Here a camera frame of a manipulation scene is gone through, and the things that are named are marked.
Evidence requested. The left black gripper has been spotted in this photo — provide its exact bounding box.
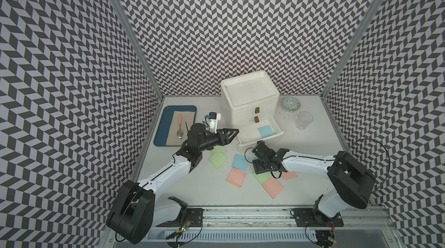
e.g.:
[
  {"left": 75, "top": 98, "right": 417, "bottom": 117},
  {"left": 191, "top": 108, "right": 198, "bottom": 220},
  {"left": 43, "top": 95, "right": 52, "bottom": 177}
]
[{"left": 198, "top": 128, "right": 239, "bottom": 152}]

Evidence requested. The blue sticky note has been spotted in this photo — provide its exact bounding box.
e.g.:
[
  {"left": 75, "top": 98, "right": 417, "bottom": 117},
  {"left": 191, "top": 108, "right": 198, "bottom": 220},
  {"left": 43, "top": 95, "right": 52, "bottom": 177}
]
[
  {"left": 258, "top": 125, "right": 276, "bottom": 138},
  {"left": 232, "top": 154, "right": 249, "bottom": 172}
]

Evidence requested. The white bottom drawer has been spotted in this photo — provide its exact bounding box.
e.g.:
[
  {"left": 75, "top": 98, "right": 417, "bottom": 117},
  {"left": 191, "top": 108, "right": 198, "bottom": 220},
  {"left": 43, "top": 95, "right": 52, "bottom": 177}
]
[{"left": 237, "top": 118, "right": 285, "bottom": 151}]

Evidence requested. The white drawer cabinet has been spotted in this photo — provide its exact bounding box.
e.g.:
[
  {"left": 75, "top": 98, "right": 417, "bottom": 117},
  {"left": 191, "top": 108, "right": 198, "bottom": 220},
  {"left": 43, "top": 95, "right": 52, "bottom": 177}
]
[{"left": 220, "top": 70, "right": 280, "bottom": 128}]

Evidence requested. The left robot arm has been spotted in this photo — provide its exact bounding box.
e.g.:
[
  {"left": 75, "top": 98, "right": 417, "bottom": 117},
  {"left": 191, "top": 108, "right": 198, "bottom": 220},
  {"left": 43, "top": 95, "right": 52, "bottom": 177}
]
[{"left": 105, "top": 124, "right": 239, "bottom": 244}]

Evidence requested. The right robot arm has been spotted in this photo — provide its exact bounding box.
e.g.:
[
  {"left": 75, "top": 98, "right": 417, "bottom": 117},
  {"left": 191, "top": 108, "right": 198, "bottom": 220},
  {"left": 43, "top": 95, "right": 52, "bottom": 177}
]
[{"left": 251, "top": 140, "right": 376, "bottom": 227}]

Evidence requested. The green sticky note upper left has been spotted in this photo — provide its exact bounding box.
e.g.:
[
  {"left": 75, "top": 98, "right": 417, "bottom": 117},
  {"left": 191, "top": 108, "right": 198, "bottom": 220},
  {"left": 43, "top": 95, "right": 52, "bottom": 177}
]
[{"left": 211, "top": 146, "right": 226, "bottom": 154}]

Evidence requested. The green sticky note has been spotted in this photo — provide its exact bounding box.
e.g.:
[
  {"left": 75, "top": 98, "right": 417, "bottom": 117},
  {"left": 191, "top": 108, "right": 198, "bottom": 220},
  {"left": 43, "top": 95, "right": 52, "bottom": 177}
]
[
  {"left": 209, "top": 153, "right": 227, "bottom": 169},
  {"left": 211, "top": 146, "right": 226, "bottom": 154},
  {"left": 251, "top": 172, "right": 272, "bottom": 185}
]

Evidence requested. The green sticky note lower left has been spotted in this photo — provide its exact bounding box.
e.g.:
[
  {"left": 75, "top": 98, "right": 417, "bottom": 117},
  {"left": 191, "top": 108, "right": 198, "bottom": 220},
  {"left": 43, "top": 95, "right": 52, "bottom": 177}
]
[{"left": 209, "top": 153, "right": 227, "bottom": 169}]

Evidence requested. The green sticky note centre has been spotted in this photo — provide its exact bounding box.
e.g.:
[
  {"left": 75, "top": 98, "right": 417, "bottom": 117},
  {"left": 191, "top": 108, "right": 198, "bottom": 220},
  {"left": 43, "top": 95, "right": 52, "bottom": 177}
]
[{"left": 251, "top": 172, "right": 272, "bottom": 185}]

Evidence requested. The pink sticky note right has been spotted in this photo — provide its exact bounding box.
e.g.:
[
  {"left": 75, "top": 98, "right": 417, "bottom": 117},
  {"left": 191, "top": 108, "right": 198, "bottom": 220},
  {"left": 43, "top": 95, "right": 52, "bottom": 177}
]
[{"left": 281, "top": 172, "right": 297, "bottom": 180}]

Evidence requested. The pink sticky note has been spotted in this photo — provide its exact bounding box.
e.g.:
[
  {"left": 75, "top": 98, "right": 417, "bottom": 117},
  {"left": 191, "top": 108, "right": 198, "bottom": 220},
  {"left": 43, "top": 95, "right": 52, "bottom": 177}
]
[
  {"left": 281, "top": 172, "right": 297, "bottom": 180},
  {"left": 226, "top": 168, "right": 246, "bottom": 188},
  {"left": 262, "top": 177, "right": 284, "bottom": 199}
]

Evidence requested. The pink sticky note bottom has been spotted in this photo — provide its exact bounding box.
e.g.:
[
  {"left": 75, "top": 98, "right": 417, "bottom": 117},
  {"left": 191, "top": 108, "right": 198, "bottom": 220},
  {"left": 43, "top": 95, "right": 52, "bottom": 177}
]
[{"left": 262, "top": 177, "right": 284, "bottom": 199}]

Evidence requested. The pink sticky note left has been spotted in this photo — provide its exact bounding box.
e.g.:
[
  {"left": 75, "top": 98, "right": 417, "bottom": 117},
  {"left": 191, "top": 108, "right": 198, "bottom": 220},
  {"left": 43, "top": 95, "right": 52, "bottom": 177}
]
[{"left": 226, "top": 168, "right": 246, "bottom": 188}]

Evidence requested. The beige mat on tray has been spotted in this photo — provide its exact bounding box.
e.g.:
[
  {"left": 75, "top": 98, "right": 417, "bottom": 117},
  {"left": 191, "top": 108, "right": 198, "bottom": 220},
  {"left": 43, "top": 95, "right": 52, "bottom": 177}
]
[{"left": 166, "top": 111, "right": 195, "bottom": 146}]

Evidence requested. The clear plastic cup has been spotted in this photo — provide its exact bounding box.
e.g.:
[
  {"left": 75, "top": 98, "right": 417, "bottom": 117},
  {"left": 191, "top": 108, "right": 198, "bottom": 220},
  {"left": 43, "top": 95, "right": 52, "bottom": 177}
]
[{"left": 296, "top": 111, "right": 314, "bottom": 130}]

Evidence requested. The blue tray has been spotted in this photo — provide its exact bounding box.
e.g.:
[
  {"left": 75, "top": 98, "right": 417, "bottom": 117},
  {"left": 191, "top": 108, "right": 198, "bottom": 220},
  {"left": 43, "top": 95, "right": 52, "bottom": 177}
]
[{"left": 154, "top": 105, "right": 197, "bottom": 147}]

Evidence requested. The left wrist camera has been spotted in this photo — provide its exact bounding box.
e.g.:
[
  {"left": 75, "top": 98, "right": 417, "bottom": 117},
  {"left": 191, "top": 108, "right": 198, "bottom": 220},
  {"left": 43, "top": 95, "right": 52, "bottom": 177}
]
[{"left": 204, "top": 112, "right": 221, "bottom": 133}]

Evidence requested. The pink handled spoon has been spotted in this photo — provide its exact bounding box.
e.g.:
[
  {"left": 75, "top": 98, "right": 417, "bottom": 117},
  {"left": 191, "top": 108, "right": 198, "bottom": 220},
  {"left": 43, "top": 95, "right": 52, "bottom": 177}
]
[{"left": 177, "top": 113, "right": 184, "bottom": 139}]

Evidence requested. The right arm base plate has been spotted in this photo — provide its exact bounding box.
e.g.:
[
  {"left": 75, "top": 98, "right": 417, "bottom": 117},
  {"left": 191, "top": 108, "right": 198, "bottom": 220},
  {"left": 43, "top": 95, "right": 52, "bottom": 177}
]
[{"left": 290, "top": 207, "right": 344, "bottom": 228}]

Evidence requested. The aluminium front rail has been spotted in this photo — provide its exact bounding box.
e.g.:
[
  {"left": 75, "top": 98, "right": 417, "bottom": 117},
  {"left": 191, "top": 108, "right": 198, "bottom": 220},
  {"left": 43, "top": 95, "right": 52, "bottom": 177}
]
[{"left": 141, "top": 205, "right": 396, "bottom": 237}]

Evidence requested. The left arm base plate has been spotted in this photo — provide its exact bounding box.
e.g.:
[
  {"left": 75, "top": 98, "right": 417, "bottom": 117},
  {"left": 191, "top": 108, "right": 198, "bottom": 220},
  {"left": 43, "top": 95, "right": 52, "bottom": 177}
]
[{"left": 156, "top": 208, "right": 204, "bottom": 228}]

